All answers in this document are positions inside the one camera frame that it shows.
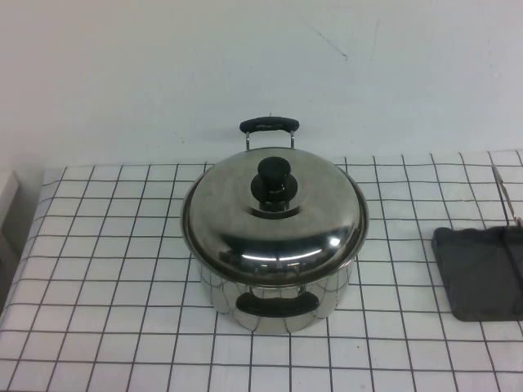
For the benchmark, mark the steel pot lid black knob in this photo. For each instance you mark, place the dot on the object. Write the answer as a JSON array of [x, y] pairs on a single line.
[[245, 228]]

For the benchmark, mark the white black grid tablecloth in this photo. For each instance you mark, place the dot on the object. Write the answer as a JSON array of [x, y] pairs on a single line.
[[122, 245]]

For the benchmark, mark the white box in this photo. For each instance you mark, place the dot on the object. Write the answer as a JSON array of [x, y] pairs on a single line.
[[8, 204]]

